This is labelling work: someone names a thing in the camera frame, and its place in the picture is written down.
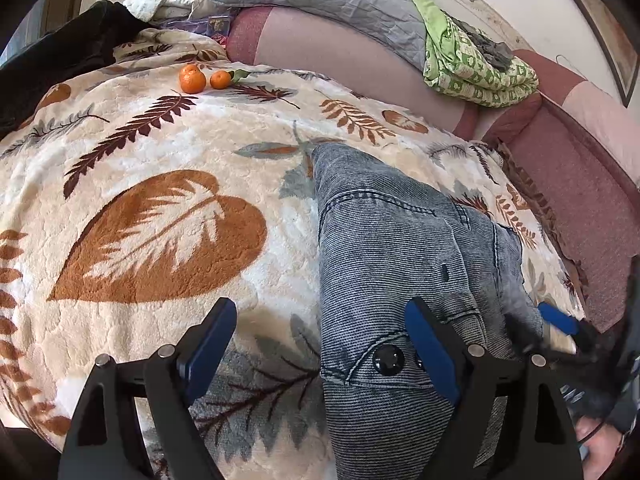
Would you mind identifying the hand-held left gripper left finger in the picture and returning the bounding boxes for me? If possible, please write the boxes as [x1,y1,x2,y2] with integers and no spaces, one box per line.
[57,297,237,480]

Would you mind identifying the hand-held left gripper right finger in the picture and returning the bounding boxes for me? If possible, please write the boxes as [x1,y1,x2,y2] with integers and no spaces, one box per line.
[405,297,583,480]

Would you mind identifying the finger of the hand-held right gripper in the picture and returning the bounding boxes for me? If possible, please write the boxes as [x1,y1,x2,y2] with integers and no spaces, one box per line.
[502,312,548,358]
[537,301,598,348]

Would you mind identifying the blue denim pants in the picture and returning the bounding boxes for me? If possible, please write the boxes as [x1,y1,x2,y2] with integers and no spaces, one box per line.
[310,142,556,480]

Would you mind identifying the person's right hand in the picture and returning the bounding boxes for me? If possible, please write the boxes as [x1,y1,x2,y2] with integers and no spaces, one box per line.
[575,416,625,480]

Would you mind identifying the pink patchwork quilt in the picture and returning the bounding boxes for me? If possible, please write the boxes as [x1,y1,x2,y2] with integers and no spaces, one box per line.
[482,49,640,333]

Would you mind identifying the leaf print fleece blanket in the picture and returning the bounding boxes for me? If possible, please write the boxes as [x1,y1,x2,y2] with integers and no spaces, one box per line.
[0,27,588,480]

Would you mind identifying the green patterned blanket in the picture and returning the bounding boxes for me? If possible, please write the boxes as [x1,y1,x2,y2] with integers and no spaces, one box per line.
[407,0,541,109]

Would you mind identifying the large tangerine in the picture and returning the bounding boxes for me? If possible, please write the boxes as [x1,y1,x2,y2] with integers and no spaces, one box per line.
[179,63,207,95]

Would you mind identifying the small grey cloth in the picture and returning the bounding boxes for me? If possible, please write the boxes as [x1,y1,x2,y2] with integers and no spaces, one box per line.
[460,17,513,71]

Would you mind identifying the pink bed sheet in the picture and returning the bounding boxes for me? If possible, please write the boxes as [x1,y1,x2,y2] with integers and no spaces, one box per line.
[226,6,483,138]

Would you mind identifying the purple packet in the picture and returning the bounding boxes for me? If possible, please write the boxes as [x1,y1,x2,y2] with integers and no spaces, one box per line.
[162,14,232,38]

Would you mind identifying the black cloth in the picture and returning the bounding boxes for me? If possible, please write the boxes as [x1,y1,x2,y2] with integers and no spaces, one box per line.
[0,0,153,136]

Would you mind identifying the grey quilted pillow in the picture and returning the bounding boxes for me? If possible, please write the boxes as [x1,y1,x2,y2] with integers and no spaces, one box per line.
[210,0,431,68]

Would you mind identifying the dark framed wall picture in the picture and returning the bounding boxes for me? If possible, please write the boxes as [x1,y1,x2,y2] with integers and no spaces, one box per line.
[542,0,640,108]

